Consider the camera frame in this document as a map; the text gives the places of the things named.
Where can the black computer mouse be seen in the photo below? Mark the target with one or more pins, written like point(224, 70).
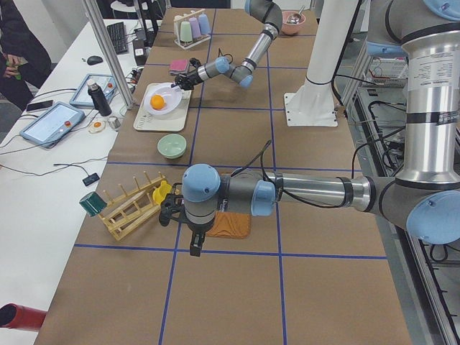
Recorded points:
point(94, 60)

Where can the yellow mug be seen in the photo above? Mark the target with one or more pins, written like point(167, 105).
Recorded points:
point(160, 193)

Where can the black bottle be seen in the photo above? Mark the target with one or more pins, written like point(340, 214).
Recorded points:
point(98, 98)

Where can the green bowl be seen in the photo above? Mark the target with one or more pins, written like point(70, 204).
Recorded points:
point(172, 146)

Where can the dark green mug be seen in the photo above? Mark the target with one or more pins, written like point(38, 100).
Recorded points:
point(92, 203)

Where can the cream bear tray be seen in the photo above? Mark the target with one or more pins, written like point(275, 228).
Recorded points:
point(171, 122)

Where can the red cylinder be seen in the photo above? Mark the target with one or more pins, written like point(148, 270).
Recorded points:
point(22, 318)

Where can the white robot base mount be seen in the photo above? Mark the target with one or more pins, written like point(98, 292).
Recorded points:
point(312, 105)

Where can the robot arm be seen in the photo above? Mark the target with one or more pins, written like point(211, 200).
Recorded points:
point(266, 12)
point(423, 198)

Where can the pink cloth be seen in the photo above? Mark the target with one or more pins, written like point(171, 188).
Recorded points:
point(178, 62)

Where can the black smartphone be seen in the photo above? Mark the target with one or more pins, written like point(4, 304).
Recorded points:
point(39, 106)

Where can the purple cup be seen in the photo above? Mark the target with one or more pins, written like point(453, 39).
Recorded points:
point(195, 28)

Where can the white wire cup rack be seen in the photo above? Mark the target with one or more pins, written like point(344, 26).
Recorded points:
point(178, 19)

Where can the aluminium frame post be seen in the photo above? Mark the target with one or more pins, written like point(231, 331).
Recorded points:
point(99, 28)

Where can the person in dark clothes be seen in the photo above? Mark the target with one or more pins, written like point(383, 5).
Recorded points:
point(24, 60)

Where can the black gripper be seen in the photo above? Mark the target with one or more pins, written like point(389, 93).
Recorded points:
point(197, 227)
point(189, 77)

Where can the black keyboard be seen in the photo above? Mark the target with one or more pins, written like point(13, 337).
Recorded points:
point(118, 37)

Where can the metal scoop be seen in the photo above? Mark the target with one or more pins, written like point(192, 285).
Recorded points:
point(296, 17)

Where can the wooden cutting board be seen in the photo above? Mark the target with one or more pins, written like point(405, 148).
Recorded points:
point(231, 225)

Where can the teach pendant far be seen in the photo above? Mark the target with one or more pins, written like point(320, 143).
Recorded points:
point(105, 83)

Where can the white ribbed plate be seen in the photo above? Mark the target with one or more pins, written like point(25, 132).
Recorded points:
point(171, 94)

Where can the blue cup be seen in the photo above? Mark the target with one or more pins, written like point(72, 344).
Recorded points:
point(203, 23)

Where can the orange fruit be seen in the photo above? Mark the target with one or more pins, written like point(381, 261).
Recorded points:
point(157, 102)

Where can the green cup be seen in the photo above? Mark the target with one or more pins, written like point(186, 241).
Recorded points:
point(185, 33)

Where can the teach pendant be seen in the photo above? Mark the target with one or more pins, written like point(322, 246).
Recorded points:
point(105, 83)
point(50, 127)

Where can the pink bowl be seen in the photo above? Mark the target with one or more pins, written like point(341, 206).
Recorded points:
point(292, 28)

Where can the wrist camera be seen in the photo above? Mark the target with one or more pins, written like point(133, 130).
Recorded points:
point(172, 207)
point(194, 64)

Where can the teach pendant near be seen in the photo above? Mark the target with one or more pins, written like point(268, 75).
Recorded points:
point(50, 127)

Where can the wooden mug rack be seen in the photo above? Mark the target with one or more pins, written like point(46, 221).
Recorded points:
point(128, 211)

